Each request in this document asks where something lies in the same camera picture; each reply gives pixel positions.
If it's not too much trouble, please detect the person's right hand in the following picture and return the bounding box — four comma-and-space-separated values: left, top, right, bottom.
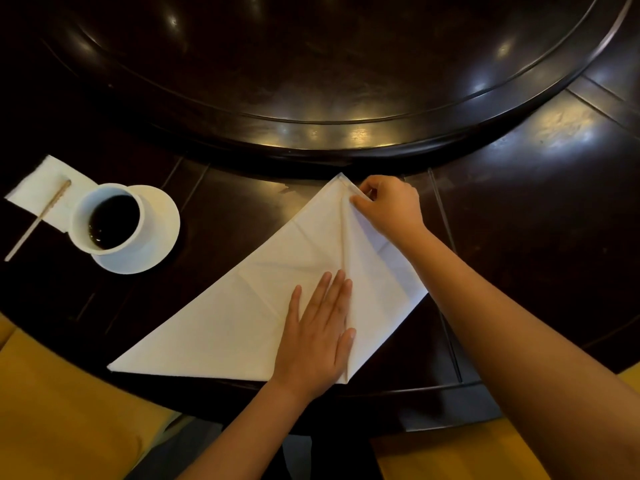
349, 175, 427, 248

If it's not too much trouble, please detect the person's left hand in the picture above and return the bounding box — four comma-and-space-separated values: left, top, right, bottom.
270, 270, 357, 403

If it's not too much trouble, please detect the white cloth napkin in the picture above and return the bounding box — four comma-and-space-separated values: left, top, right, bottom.
107, 172, 429, 385

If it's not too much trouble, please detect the person's left forearm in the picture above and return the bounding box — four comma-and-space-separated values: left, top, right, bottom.
177, 380, 322, 480

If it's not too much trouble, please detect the person's right forearm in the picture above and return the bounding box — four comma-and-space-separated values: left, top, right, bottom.
400, 227, 640, 480

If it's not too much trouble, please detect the dark wooden turntable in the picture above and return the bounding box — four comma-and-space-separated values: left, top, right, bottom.
30, 0, 637, 161

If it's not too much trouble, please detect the white saucer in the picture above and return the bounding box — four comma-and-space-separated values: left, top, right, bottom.
91, 185, 181, 275

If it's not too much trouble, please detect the dark tea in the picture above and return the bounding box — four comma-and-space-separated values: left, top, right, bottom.
88, 195, 141, 250

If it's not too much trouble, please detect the white ceramic cup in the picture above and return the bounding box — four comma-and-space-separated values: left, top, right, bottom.
68, 183, 147, 256

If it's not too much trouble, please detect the wooden stir stick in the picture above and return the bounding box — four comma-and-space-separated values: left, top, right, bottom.
4, 180, 73, 263

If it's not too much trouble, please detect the white paper napkin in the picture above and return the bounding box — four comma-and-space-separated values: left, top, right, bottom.
5, 155, 99, 234

